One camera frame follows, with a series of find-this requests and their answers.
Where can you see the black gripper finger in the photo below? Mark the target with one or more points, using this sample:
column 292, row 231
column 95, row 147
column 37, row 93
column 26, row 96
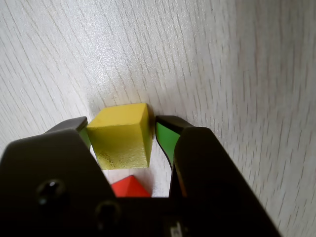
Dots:
column 209, row 172
column 49, row 160

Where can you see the yellow wooden cube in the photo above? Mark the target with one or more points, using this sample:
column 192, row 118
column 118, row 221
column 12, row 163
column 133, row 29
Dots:
column 118, row 138

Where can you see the red wooden cube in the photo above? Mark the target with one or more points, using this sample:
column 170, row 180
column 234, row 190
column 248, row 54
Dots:
column 130, row 187

